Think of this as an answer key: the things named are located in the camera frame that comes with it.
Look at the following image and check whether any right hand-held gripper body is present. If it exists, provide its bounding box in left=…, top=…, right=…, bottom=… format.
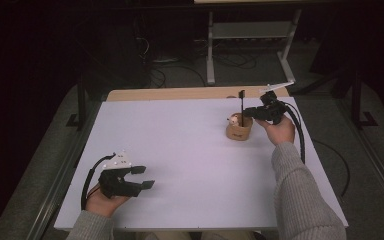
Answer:
left=259, top=80, right=295, bottom=126

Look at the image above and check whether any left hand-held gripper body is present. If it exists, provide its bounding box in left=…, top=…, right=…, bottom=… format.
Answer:
left=98, top=150, right=142, bottom=200

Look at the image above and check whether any black pen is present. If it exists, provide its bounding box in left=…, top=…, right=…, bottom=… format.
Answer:
left=238, top=89, right=246, bottom=128

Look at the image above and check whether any wooden pen holder with figurine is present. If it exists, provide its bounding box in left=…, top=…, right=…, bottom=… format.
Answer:
left=225, top=112, right=254, bottom=142

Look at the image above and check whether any person's right hand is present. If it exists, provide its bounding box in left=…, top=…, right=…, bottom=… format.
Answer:
left=255, top=114, right=296, bottom=147

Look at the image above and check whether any person's left hand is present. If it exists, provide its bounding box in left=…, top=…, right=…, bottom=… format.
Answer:
left=84, top=183, right=130, bottom=218

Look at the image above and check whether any white table board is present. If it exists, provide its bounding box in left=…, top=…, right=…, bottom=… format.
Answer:
left=53, top=96, right=349, bottom=232

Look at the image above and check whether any wooden table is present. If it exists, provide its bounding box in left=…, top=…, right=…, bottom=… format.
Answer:
left=106, top=85, right=290, bottom=102

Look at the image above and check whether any white-framed desk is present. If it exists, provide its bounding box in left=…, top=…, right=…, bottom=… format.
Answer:
left=193, top=0, right=318, bottom=86

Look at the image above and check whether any black metal stand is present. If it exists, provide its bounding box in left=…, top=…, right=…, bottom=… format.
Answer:
left=65, top=76, right=91, bottom=131
left=351, top=66, right=379, bottom=130

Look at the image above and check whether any left hand-held gripper cable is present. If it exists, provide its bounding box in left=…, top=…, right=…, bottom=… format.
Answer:
left=80, top=152, right=117, bottom=211

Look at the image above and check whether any hand-held gripper cable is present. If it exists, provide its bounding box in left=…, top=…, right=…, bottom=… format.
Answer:
left=283, top=101, right=306, bottom=165
left=80, top=152, right=117, bottom=211

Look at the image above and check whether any right hand-held gripper cable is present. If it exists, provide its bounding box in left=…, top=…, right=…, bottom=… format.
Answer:
left=283, top=101, right=306, bottom=165

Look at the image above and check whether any aluminium floor rail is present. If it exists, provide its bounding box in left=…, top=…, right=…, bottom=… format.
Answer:
left=26, top=99, right=101, bottom=240
left=333, top=96, right=384, bottom=221

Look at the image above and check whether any black floor cable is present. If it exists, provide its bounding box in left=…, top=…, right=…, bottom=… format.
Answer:
left=313, top=138, right=351, bottom=198

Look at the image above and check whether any tangle of floor cables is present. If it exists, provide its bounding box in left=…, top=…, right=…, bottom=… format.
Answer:
left=133, top=19, right=258, bottom=89

